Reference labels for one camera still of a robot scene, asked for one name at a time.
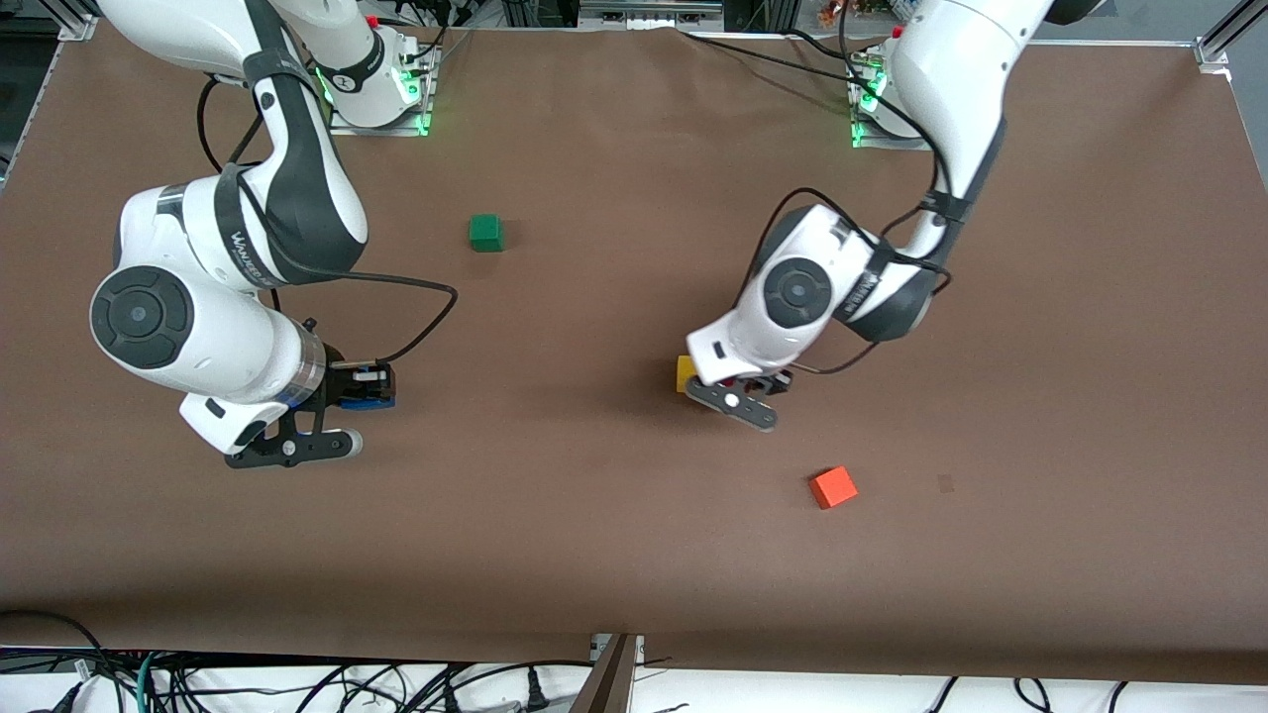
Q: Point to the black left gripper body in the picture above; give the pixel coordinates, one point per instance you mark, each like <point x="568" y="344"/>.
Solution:
<point x="761" y="382"/>

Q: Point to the blue cube block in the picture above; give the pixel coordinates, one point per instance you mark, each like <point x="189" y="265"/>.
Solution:
<point x="371" y="404"/>

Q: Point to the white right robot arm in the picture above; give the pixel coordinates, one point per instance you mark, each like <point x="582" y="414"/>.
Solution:
<point x="208" y="327"/>

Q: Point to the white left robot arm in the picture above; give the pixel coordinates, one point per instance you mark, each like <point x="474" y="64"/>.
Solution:
<point x="812" y="297"/>

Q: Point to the yellow cube block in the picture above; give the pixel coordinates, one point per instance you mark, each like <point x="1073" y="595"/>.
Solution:
<point x="685" y="374"/>

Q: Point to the orange cube block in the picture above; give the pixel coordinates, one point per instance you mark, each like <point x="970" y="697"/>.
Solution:
<point x="833" y="487"/>

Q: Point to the green cube block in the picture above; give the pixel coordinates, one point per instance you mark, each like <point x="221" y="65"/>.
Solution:
<point x="485" y="234"/>

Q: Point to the brown table cover sheet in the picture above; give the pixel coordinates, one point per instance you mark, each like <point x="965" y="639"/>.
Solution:
<point x="634" y="555"/>

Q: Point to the black power plug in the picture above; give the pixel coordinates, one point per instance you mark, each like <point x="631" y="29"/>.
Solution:
<point x="536" y="690"/>

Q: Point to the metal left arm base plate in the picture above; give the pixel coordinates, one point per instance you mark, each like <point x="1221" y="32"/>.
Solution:
<point x="860" y="124"/>

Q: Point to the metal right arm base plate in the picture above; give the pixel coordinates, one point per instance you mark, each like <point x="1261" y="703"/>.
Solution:
<point x="421" y="109"/>

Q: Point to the metal bracket with brown bar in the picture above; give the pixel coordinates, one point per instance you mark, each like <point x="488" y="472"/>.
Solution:
<point x="606" y="678"/>

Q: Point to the aluminium frame profile corner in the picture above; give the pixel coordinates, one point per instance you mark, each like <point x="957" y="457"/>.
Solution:
<point x="1223" y="40"/>
<point x="77" y="22"/>

